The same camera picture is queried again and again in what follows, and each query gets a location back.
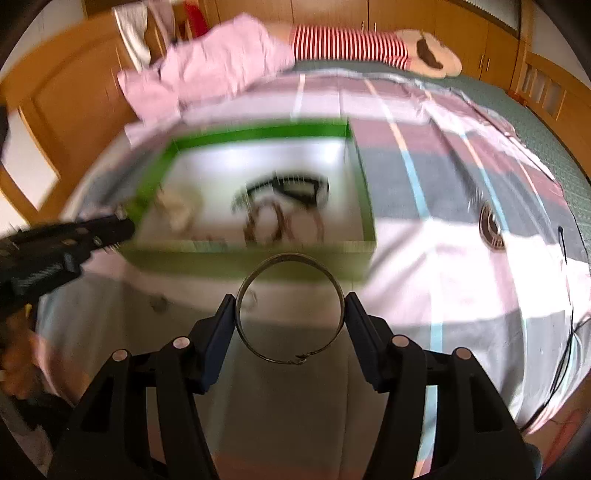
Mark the plaid bedsheet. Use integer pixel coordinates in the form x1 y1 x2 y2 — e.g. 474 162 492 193
32 69 591 480

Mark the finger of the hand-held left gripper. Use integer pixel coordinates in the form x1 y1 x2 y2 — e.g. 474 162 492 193
0 216 136 259

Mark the red striped plush toy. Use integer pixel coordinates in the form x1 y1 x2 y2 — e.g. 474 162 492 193
272 25 462 79

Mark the black strap wristwatch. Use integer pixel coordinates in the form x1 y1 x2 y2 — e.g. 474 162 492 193
232 172 331 214

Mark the wooden headboard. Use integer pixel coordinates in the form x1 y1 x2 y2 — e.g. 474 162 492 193
0 28 172 214

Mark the cream plastic wristwatch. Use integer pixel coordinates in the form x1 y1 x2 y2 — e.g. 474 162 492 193
157 188 205 232

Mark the white hanging garment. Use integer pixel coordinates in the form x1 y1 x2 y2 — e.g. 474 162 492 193
113 4 151 71

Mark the green cardboard box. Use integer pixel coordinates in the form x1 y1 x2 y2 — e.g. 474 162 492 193
117 117 377 283

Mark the silver metal bangle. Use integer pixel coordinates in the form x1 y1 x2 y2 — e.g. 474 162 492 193
235 253 346 365

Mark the person's left hand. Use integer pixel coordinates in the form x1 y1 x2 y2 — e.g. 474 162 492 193
0 314 49 400

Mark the black cable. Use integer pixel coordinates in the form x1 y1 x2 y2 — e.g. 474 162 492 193
522 226 591 431

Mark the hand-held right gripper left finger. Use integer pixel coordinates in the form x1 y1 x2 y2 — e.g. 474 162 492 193
48 293 238 480

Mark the red hanging cloth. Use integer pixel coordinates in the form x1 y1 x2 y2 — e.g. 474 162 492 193
185 0 207 38

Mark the pink quilt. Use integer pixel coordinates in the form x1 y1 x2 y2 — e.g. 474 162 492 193
117 13 296 125

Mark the pale pink bead bracelet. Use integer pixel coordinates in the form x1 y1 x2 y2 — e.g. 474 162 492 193
277 200 325 243

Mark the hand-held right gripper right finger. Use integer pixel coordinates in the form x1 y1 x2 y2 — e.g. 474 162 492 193
344 292 541 480

